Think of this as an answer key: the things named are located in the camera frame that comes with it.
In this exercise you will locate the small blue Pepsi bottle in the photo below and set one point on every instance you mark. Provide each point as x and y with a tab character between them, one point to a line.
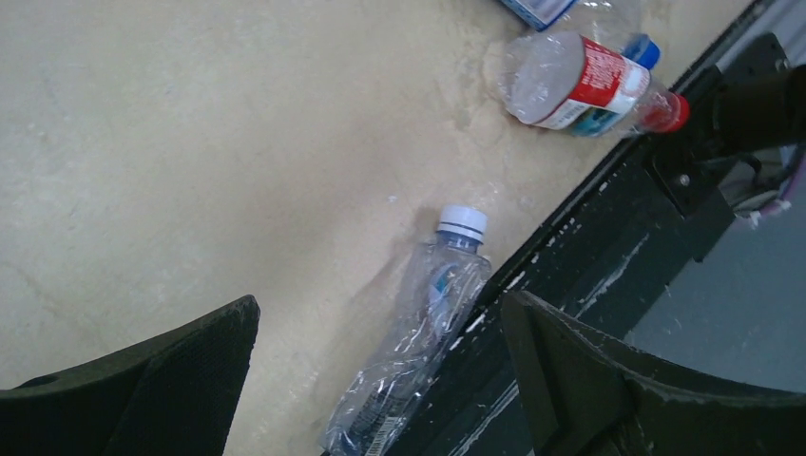
596	15

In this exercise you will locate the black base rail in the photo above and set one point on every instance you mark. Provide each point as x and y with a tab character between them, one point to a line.
603	257

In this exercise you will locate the clear white cap bottle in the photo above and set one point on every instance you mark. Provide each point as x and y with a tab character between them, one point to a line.
444	276

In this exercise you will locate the red blue label bottle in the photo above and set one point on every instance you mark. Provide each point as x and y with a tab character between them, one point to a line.
565	81

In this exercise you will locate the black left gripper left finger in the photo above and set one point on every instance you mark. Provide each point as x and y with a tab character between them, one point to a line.
173	394

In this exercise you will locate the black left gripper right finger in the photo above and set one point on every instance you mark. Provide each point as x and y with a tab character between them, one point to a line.
586	392

